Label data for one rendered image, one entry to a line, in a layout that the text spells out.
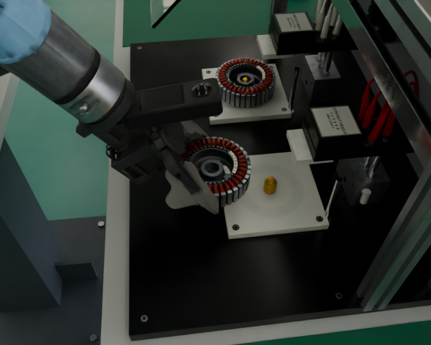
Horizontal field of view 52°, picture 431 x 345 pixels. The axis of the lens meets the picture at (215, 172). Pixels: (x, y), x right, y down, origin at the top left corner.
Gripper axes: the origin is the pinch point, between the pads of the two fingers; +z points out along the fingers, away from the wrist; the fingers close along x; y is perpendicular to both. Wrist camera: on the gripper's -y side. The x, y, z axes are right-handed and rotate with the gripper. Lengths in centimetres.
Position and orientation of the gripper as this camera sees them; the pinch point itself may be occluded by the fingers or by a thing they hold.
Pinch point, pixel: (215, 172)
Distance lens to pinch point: 64.9
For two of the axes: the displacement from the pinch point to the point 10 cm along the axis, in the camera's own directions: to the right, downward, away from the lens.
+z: 5.6, 4.7, 6.8
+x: 1.2, 7.7, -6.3
